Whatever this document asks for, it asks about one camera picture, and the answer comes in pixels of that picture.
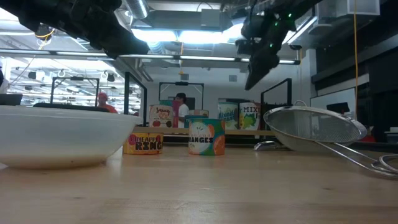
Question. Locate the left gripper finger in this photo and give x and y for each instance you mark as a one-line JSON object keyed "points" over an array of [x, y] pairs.
{"points": [[119, 53], [133, 42]]}

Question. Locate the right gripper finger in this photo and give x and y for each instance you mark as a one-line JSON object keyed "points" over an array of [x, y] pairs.
{"points": [[265, 63], [250, 77]]}

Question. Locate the teal label can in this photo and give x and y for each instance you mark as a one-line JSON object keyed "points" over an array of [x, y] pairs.
{"points": [[194, 117]]}

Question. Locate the white sauce can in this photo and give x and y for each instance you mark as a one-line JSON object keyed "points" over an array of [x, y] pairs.
{"points": [[160, 116]]}

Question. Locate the oranges can teal orange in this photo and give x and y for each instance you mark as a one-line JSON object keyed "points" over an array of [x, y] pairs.
{"points": [[205, 140]]}

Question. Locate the red green label can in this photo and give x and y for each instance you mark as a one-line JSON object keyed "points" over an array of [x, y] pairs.
{"points": [[176, 115]]}

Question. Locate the short pineapple rings can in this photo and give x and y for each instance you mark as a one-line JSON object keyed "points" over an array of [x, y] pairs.
{"points": [[143, 144]]}

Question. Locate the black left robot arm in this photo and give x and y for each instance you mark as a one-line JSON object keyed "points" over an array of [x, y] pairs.
{"points": [[31, 11]]}

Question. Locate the long linear light bar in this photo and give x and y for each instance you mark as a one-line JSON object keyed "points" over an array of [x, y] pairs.
{"points": [[205, 58]]}

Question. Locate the person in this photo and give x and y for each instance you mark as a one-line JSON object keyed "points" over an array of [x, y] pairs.
{"points": [[183, 112], [107, 107]]}

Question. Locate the grey ceiling air unit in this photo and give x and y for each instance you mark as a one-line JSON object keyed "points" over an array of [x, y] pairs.
{"points": [[213, 18]]}

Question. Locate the large metal mesh strainer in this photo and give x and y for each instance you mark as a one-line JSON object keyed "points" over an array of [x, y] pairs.
{"points": [[314, 127]]}

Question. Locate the white bowl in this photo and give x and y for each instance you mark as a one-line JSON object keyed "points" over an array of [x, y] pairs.
{"points": [[62, 133]]}

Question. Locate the black boxy object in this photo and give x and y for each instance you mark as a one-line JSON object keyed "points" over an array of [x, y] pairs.
{"points": [[11, 99]]}

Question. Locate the grey wall vent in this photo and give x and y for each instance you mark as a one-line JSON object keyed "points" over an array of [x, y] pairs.
{"points": [[184, 76], [233, 78]]}

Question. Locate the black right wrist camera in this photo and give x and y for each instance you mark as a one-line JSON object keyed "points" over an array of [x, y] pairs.
{"points": [[245, 46]]}

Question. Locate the silver round ceiling duct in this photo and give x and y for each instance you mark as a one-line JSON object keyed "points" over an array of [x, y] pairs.
{"points": [[138, 7]]}

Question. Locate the black background rig frame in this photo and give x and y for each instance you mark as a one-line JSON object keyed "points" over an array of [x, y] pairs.
{"points": [[76, 78], [182, 83]]}

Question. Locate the wooden shelf black metal frame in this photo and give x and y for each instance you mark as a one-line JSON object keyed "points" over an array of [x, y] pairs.
{"points": [[242, 132]]}

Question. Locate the black aluminium table frame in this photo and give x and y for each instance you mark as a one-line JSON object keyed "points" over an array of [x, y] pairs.
{"points": [[242, 140]]}

